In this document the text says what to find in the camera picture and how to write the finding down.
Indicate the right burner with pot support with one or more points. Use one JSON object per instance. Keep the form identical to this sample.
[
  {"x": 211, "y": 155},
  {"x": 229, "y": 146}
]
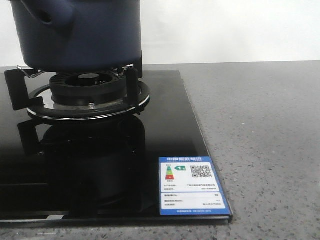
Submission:
[{"x": 79, "y": 96}]

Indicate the dark blue cooking pot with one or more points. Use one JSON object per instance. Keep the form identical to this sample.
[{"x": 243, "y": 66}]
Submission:
[{"x": 78, "y": 35}]

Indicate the blue energy label sticker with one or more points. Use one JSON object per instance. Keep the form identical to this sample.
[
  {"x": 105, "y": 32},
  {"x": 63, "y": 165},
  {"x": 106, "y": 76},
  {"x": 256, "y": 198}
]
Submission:
[{"x": 189, "y": 186}]

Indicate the black glass gas stove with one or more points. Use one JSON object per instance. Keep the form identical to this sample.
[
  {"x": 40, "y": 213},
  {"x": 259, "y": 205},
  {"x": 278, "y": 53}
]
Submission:
[{"x": 103, "y": 171}]

